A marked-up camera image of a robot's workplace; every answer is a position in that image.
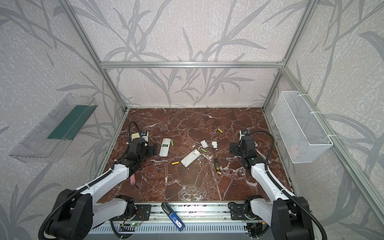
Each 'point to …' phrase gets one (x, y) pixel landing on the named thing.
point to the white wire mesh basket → (302, 131)
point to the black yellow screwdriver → (217, 166)
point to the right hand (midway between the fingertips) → (239, 139)
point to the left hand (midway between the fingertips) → (150, 138)
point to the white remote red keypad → (165, 147)
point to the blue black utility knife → (172, 217)
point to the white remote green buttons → (190, 158)
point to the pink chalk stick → (132, 180)
